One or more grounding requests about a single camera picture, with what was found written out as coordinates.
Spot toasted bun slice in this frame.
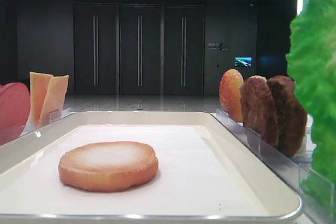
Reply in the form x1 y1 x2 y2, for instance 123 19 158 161
58 141 159 193

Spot green lettuce leaf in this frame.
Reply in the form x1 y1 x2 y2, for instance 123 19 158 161
287 0 335 205

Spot brown meat patty front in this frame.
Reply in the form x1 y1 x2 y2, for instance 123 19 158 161
240 78 279 148

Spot brown meat patty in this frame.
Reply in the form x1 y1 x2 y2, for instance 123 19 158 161
240 78 279 148
267 76 308 157

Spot orange cheese slice inner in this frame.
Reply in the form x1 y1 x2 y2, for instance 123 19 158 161
38 75 69 127

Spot orange cheese slice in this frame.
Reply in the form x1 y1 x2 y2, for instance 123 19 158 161
38 75 69 127
29 72 53 125

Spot brown meat patty rear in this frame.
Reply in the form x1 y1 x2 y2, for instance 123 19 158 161
267 76 308 157

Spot orange cheese slice outer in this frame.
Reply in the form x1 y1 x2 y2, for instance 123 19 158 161
29 72 53 125

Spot red tomato slice outer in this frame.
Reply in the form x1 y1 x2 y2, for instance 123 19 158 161
1 82 30 130

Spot front bun slice right rack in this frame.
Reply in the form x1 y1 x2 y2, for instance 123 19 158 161
219 69 244 122

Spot dark triple door panel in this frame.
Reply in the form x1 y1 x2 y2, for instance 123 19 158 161
74 4 205 95

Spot white metal tray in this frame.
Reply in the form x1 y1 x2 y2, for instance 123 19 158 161
1 112 303 223

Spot small wall screen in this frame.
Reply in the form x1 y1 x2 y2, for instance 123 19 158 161
235 57 252 67

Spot clear front rail left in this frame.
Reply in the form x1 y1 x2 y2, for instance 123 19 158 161
1 108 74 145

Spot clear rail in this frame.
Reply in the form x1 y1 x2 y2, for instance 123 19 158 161
1 108 74 145
215 108 336 222

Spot clear front rail right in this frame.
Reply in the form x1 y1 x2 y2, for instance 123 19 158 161
215 108 336 222

